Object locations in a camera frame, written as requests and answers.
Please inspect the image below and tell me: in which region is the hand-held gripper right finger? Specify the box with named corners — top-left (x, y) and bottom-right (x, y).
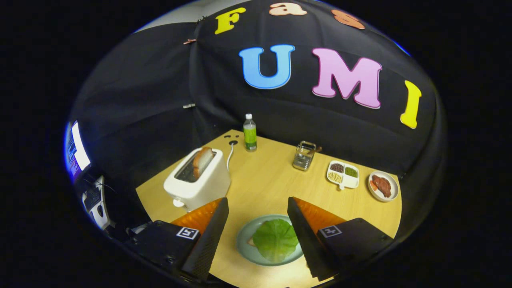
top-left (287, 196), bottom-right (394, 282)

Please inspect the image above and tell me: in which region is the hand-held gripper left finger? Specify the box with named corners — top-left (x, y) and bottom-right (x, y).
top-left (128, 197), bottom-right (230, 282)

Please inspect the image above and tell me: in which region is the green lettuce leaf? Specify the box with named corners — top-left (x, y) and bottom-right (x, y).
top-left (252, 218), bottom-right (300, 263)

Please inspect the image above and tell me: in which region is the toasted bread slice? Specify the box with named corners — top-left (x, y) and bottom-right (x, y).
top-left (192, 146), bottom-right (215, 179)

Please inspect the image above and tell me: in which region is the pale green round plate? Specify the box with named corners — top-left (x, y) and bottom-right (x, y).
top-left (236, 214), bottom-right (304, 267)

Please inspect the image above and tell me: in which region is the white toaster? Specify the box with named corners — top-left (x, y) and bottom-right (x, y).
top-left (163, 146), bottom-right (232, 212)

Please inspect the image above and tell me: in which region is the white divided dish with beans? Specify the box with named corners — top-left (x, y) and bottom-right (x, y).
top-left (326, 160), bottom-right (360, 190)

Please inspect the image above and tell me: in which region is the red meat slice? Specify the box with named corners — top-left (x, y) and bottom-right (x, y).
top-left (372, 175), bottom-right (392, 198)

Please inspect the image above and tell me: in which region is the round plate under meat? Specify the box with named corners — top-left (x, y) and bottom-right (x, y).
top-left (368, 171), bottom-right (400, 202)

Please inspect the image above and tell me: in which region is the green label drink bottle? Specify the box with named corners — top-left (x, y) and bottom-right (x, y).
top-left (243, 114), bottom-right (258, 152)

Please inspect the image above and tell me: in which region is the white and black device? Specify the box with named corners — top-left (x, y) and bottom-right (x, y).
top-left (82, 175), bottom-right (110, 230)

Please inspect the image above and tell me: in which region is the black backdrop cloth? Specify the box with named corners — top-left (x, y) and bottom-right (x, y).
top-left (70, 0), bottom-right (446, 240)

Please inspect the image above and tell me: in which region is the computer monitor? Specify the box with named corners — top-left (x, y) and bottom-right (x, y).
top-left (64, 120), bottom-right (92, 182)

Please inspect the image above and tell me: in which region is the metal wire utensil holder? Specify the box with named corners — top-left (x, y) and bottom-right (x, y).
top-left (292, 141), bottom-right (316, 172)

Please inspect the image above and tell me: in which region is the white toaster cable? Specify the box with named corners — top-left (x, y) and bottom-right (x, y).
top-left (226, 141), bottom-right (238, 172)

